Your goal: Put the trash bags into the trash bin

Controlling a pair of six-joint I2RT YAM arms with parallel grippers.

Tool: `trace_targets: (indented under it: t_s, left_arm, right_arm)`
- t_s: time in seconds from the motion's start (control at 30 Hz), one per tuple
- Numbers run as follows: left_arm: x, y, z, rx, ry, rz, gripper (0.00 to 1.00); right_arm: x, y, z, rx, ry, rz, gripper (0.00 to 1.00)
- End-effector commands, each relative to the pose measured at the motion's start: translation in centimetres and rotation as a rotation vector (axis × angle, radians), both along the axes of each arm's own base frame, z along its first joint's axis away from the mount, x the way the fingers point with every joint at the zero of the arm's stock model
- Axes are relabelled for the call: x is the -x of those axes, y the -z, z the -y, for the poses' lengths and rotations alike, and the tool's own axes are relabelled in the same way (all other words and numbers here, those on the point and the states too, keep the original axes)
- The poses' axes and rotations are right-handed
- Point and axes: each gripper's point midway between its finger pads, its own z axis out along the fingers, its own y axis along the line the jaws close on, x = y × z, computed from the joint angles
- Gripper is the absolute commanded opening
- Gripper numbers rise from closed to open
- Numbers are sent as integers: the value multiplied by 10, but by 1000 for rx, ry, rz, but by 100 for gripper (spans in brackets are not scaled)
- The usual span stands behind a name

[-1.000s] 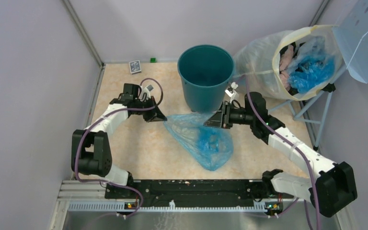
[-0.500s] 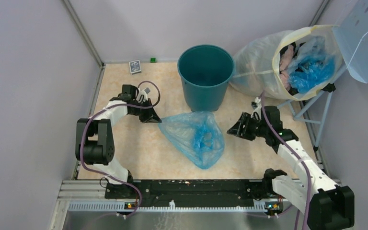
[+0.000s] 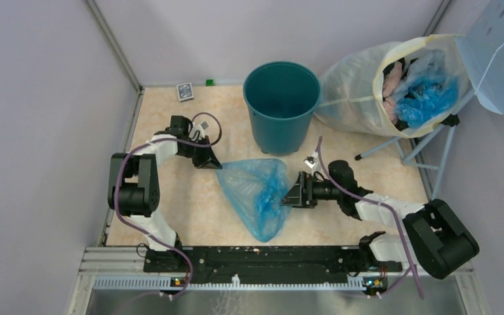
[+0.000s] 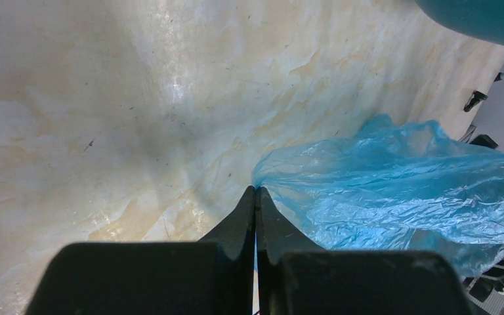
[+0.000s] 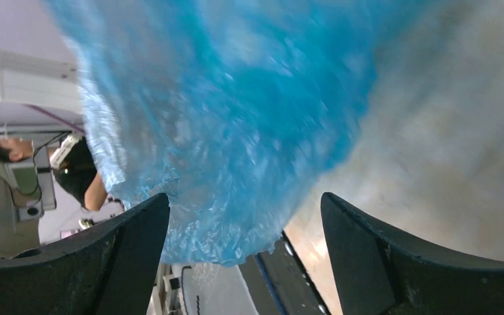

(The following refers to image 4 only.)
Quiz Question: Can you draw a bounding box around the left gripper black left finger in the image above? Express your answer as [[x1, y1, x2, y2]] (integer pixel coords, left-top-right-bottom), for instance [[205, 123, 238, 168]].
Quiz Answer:
[[26, 187, 255, 314]]

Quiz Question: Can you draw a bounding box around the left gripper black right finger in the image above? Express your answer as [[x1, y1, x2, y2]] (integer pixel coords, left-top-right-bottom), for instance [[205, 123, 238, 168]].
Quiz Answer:
[[255, 187, 474, 314]]

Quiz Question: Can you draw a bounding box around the blue plastic trash bag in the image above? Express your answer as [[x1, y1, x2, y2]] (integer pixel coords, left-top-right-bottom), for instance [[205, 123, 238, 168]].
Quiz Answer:
[[251, 115, 504, 277]]

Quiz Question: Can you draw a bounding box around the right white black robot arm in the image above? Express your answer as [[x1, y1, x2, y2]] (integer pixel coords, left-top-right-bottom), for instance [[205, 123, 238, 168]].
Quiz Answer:
[[463, 258, 504, 303]]

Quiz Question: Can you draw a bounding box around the teal plastic trash bin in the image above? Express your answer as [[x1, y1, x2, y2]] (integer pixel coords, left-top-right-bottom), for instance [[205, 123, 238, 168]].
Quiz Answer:
[[416, 0, 504, 46]]

